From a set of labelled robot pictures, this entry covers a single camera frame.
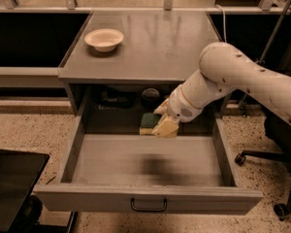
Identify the grey cabinet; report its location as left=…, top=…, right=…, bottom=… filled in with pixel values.
left=59, top=11, right=219, bottom=134

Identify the grey open top drawer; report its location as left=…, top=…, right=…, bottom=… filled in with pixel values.
left=34, top=116, right=263, bottom=215

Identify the white cable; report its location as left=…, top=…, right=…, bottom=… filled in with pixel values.
left=214, top=4, right=228, bottom=44

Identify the green and yellow sponge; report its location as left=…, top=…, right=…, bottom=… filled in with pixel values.
left=140, top=113, right=161, bottom=135

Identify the dark object inside cabinet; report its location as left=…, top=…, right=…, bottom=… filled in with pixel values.
left=91, top=86, right=137, bottom=109

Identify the black drawer handle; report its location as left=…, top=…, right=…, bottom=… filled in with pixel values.
left=130, top=198, right=168, bottom=213

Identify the black tape roll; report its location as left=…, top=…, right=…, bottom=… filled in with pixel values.
left=142, top=88, right=160, bottom=108

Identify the black office chair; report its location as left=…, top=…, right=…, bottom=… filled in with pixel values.
left=234, top=110, right=291, bottom=219

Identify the black flat panel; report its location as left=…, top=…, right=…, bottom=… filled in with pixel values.
left=0, top=150, right=49, bottom=233

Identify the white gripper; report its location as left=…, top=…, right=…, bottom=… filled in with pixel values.
left=152, top=86, right=198, bottom=138

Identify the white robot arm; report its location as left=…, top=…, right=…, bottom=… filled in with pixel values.
left=152, top=42, right=291, bottom=138

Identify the white bowl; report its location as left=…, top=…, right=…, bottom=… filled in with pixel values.
left=84, top=28, right=124, bottom=52

